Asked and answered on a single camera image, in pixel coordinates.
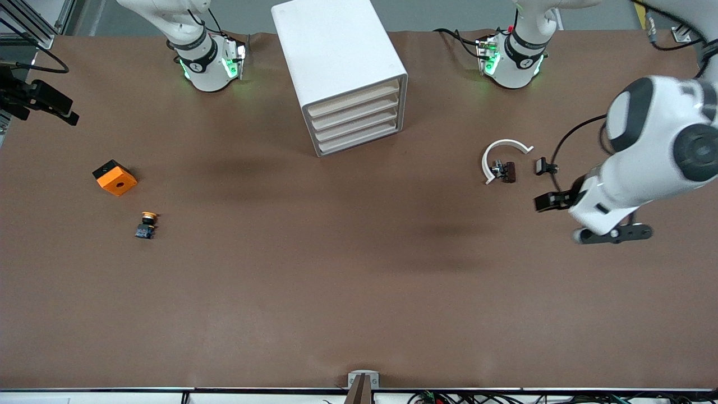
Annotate brown wooden post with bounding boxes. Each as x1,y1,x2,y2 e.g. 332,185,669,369
343,374,375,404

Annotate black left base cable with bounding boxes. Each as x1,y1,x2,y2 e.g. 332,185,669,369
433,27,484,61

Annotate brown table cover sheet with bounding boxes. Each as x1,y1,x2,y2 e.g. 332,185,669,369
0,29,718,391

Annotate yellow cap push button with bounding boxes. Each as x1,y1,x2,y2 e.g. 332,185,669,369
135,211,160,240

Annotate white drawer cabinet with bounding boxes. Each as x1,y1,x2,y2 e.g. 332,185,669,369
271,0,409,158

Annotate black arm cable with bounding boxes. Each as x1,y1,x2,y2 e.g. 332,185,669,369
550,114,610,194
0,19,70,75

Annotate grey metal bracket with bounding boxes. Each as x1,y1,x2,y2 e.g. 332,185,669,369
347,370,380,389

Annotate white curved plastic piece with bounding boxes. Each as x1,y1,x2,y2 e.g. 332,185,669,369
481,139,535,186

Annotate black base cable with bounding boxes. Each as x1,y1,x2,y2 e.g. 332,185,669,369
188,7,250,51
433,27,484,61

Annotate beige cabinet drawer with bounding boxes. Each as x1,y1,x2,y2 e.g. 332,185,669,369
317,120,403,157
313,107,403,144
307,79,401,118
310,93,402,131

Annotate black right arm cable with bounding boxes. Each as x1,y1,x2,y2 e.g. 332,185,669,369
0,19,70,75

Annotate black cable bundle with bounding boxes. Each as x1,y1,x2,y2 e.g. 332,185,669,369
408,390,718,404

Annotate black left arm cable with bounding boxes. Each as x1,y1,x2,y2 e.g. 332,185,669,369
550,114,610,194

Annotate black table edge strip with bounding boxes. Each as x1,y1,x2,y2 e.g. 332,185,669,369
0,386,718,393

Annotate black right base cable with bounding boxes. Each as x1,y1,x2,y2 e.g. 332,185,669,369
188,7,250,51

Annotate black cable with grey connector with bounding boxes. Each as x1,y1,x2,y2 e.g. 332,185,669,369
631,0,708,52

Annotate small brown electrical component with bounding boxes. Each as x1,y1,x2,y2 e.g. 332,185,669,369
491,160,517,184

